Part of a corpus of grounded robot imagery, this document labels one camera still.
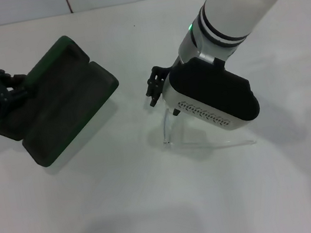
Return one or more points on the clear white plastic glasses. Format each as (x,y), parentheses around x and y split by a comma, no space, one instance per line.
(166,129)

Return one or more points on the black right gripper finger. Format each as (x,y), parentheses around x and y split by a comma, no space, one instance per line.
(153,94)
(160,72)

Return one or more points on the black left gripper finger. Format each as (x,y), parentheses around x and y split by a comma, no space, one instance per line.
(15,93)
(16,78)

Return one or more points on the white robot arm with camera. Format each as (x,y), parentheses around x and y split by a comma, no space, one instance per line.
(211,95)

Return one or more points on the dark green glasses case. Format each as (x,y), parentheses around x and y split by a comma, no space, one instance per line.
(60,102)

